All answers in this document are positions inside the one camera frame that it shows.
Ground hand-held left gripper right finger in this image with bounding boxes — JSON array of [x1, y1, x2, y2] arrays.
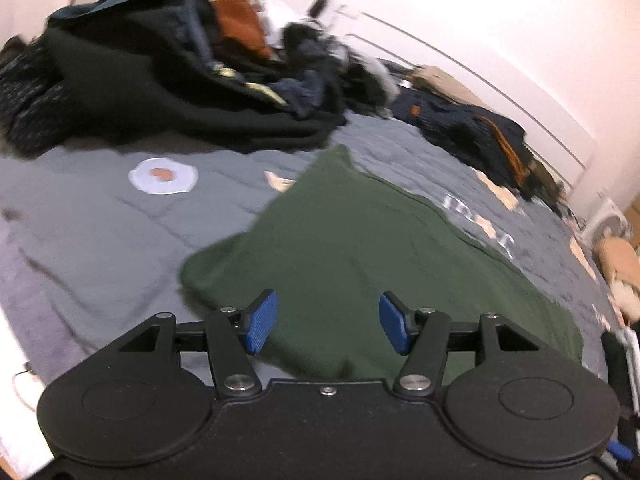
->
[[378, 291, 544, 400]]

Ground white box fan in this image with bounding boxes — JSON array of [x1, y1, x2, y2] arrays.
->
[[580, 197, 632, 247]]

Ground navy dotted garment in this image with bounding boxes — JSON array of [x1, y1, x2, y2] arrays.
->
[[0, 40, 72, 157]]

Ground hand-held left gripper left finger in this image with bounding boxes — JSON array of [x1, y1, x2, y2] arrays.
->
[[117, 289, 280, 400]]

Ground white headboard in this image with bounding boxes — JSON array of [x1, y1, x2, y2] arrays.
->
[[345, 10, 599, 202]]

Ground folded black garment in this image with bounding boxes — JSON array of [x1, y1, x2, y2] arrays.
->
[[600, 330, 634, 412]]

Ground light grey garment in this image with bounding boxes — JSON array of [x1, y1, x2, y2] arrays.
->
[[345, 50, 402, 107]]

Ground dark blue denim shirt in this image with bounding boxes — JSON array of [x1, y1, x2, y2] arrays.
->
[[270, 67, 347, 122]]

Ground crumpled black garment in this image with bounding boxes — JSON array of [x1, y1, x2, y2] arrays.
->
[[282, 22, 327, 57]]

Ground dark green t-shirt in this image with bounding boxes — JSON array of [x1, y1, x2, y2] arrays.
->
[[181, 145, 585, 382]]

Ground navy dotted jacket orange strap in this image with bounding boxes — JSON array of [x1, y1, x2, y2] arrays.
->
[[390, 87, 529, 197]]

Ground rust orange sweater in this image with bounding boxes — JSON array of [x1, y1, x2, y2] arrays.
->
[[212, 0, 274, 62]]

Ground camouflage garment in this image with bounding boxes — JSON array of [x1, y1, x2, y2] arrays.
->
[[522, 157, 574, 212]]

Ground grey quilted bedspread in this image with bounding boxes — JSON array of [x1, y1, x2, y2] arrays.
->
[[0, 110, 627, 412]]

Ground pile of dark unfolded clothes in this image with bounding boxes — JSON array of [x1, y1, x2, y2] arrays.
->
[[45, 0, 349, 154]]

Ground beige folded blanket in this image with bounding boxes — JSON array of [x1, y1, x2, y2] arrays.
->
[[595, 237, 640, 322]]

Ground beige trousers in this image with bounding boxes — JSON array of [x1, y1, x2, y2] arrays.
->
[[405, 65, 497, 112]]

